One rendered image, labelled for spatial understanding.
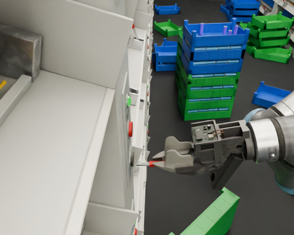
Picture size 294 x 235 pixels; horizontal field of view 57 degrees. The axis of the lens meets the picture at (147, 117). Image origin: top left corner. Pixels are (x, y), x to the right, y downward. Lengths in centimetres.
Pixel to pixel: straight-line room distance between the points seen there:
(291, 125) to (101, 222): 42
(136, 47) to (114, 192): 53
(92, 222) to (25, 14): 21
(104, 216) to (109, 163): 7
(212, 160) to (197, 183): 76
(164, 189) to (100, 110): 116
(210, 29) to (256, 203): 97
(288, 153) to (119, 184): 41
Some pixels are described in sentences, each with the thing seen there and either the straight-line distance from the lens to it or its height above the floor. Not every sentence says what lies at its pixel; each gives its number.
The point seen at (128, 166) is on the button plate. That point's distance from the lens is 29.
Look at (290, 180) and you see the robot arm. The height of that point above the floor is 55.
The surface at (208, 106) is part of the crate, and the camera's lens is 169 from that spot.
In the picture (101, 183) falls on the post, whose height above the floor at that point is 82.
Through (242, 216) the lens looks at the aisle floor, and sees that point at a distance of 129.
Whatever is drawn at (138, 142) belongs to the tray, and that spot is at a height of 54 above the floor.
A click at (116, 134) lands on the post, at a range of 22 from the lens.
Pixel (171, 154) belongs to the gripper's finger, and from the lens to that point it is 58.
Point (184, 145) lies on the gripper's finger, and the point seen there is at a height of 61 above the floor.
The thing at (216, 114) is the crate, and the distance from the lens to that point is 175.
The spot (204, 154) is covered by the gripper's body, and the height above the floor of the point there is 63.
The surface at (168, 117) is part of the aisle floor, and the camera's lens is 173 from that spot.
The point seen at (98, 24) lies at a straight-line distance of 18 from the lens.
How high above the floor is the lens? 102
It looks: 36 degrees down
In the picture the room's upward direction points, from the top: straight up
